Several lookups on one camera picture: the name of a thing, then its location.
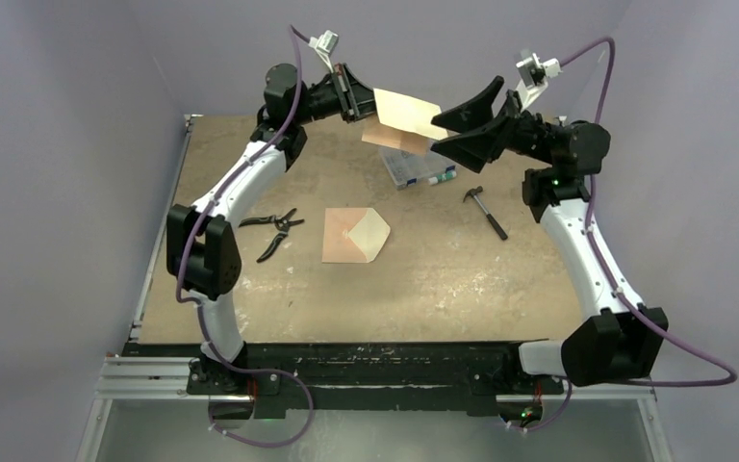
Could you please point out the pink lined letter paper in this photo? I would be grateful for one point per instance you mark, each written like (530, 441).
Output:
(402, 122)

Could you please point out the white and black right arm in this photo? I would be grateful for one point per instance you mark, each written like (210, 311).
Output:
(620, 336)

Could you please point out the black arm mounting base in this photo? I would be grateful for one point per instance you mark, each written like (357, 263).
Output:
(407, 376)

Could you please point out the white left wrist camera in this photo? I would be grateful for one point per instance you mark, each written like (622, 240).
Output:
(324, 46)

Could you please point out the aluminium extrusion frame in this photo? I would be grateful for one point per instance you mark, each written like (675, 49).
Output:
(601, 421)

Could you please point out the pink and cream envelope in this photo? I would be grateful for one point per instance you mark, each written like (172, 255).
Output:
(353, 235)

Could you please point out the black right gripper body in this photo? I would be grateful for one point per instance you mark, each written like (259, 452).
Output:
(526, 135)

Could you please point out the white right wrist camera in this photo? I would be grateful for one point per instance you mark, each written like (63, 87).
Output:
(534, 76)

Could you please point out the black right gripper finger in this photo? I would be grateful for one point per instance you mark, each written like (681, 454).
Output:
(473, 113)
(469, 149)

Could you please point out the clear plastic organizer box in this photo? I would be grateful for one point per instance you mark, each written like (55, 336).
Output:
(408, 169)

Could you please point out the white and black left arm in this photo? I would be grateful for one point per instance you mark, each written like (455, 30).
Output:
(201, 248)

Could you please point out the small black hammer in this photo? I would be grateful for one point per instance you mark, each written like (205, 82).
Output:
(474, 194)

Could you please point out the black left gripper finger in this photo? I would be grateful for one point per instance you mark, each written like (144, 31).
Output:
(360, 111)
(359, 93)

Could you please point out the green and white marker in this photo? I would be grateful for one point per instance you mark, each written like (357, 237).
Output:
(448, 175)

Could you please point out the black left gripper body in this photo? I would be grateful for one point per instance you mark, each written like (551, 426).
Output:
(344, 93)

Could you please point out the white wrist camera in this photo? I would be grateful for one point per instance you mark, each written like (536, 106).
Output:
(534, 76)
(324, 46)

